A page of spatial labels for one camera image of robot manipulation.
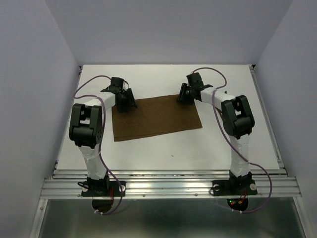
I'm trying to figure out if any brown cloth napkin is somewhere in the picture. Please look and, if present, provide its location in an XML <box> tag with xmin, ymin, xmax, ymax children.
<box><xmin>112</xmin><ymin>95</ymin><xmax>203</xmax><ymax>142</ymax></box>

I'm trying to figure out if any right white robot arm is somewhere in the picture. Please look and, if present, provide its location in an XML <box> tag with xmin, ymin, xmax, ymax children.
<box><xmin>177</xmin><ymin>72</ymin><xmax>255</xmax><ymax>193</ymax></box>

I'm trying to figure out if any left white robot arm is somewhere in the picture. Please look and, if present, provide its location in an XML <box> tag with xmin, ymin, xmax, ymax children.
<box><xmin>69</xmin><ymin>75</ymin><xmax>137</xmax><ymax>195</ymax></box>

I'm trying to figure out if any brown wooden spoon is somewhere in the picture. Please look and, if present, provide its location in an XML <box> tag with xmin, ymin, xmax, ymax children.
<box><xmin>214</xmin><ymin>91</ymin><xmax>227</xmax><ymax>114</ymax></box>

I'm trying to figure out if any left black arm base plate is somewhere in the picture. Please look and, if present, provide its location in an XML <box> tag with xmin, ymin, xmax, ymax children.
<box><xmin>81</xmin><ymin>180</ymin><xmax>126</xmax><ymax>197</ymax></box>

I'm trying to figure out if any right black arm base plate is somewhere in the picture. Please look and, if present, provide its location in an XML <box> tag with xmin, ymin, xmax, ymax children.
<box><xmin>209</xmin><ymin>180</ymin><xmax>258</xmax><ymax>196</ymax></box>

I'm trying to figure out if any aluminium front rail frame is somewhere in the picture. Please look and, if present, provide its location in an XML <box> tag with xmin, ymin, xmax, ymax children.
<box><xmin>30</xmin><ymin>163</ymin><xmax>313</xmax><ymax>238</ymax></box>

